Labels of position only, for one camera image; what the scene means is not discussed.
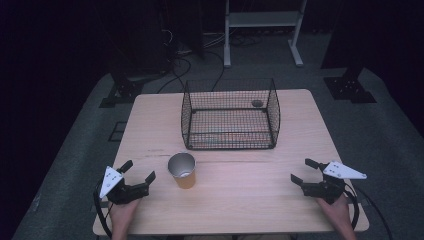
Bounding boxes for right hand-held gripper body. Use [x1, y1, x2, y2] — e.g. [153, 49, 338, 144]
[301, 160, 368, 205]

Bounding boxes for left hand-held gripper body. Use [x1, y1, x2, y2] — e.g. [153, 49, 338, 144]
[99, 165, 151, 205]

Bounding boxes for orange paper cup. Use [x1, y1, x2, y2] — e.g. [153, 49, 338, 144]
[167, 152, 197, 190]

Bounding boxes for black wire mesh basket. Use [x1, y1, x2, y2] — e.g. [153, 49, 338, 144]
[180, 78, 282, 151]

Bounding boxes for person's left hand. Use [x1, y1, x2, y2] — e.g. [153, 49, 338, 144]
[109, 198, 141, 235]

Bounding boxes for person's right hand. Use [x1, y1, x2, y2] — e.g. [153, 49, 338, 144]
[316, 192, 354, 235]

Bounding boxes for black stand base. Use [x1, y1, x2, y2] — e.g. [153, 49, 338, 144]
[323, 66, 378, 105]
[98, 68, 145, 109]

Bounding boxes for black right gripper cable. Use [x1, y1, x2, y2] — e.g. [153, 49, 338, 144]
[343, 182, 395, 240]

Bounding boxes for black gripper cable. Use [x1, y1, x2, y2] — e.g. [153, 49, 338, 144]
[343, 182, 395, 240]
[92, 179, 113, 239]

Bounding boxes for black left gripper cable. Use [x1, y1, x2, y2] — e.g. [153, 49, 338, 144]
[92, 179, 113, 239]

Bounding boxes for black square floor frame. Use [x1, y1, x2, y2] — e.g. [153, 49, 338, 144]
[107, 121, 128, 143]

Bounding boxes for black floor cables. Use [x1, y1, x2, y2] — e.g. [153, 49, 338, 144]
[155, 29, 228, 95]

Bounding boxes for white metal stand frame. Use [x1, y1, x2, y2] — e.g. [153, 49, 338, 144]
[223, 0, 308, 69]

